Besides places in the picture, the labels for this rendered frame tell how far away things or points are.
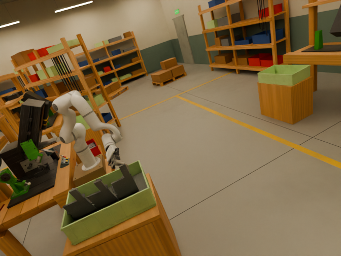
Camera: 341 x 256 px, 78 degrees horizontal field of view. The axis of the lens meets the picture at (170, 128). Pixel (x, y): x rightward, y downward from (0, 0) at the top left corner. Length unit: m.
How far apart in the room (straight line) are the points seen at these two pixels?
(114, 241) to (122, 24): 10.83
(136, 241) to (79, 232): 0.38
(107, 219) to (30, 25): 10.67
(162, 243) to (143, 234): 0.18
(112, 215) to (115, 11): 10.81
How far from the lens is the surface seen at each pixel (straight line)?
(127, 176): 1.56
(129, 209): 1.58
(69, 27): 11.54
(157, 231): 1.65
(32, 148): 2.67
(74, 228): 1.65
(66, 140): 2.03
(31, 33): 11.67
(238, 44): 6.74
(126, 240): 1.67
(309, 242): 2.29
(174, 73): 8.40
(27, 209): 2.27
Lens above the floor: 1.87
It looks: 25 degrees down
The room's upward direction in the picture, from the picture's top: 18 degrees counter-clockwise
